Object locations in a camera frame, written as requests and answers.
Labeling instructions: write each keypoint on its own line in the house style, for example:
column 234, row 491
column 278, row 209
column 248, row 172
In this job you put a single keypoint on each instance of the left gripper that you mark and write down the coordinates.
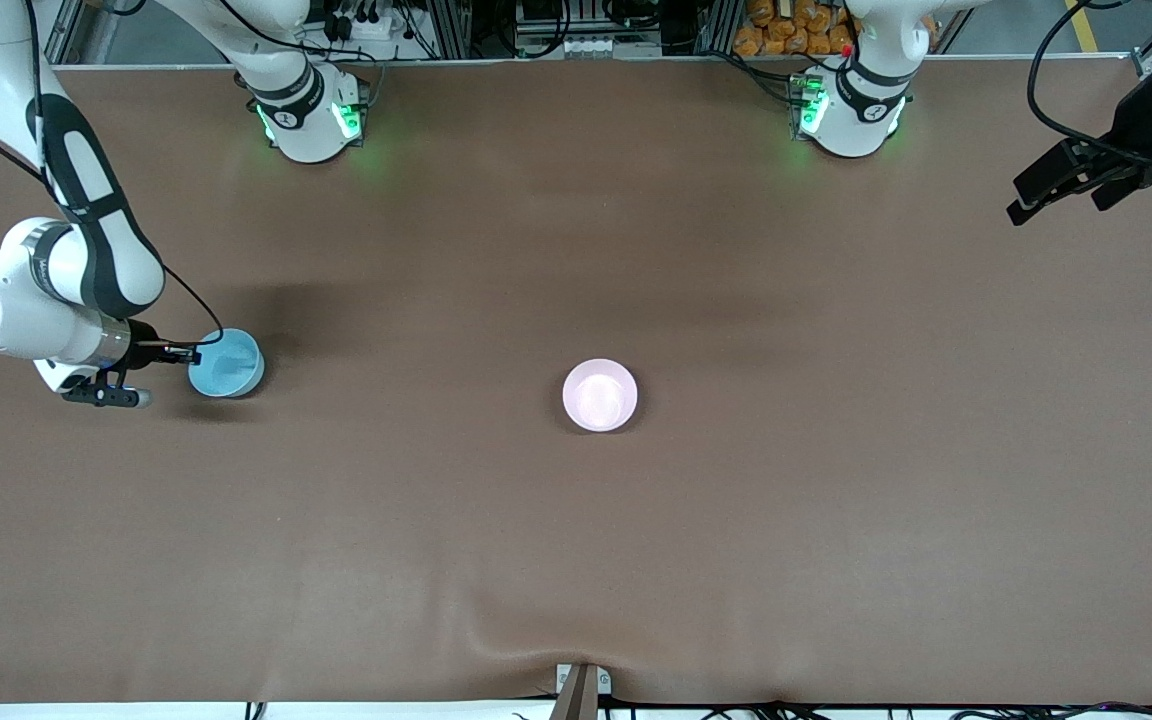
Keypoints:
column 1133, row 133

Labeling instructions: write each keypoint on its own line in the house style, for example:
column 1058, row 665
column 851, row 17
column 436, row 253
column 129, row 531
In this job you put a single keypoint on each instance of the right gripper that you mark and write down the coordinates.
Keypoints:
column 145, row 351

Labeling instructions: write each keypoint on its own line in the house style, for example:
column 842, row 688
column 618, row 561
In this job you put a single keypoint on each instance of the light blue bowl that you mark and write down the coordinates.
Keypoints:
column 231, row 370

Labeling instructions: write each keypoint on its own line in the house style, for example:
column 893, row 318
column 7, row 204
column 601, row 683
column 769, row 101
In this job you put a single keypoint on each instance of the pink bowl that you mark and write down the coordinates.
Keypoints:
column 599, row 395

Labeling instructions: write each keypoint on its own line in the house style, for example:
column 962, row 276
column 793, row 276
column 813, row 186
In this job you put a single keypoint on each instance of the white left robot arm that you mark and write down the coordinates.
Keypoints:
column 856, row 120

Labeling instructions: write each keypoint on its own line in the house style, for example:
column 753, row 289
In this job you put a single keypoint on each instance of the orange packaged goods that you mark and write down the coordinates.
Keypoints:
column 776, row 35

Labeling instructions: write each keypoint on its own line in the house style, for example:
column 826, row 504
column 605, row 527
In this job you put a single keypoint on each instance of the white power strip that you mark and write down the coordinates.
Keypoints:
column 366, row 25

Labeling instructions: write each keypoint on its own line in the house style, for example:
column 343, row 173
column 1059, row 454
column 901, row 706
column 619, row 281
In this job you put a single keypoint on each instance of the brown table cover cloth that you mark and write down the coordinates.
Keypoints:
column 576, row 550

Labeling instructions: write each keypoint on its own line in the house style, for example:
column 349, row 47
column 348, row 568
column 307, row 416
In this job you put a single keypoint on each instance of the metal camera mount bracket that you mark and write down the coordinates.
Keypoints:
column 581, row 695

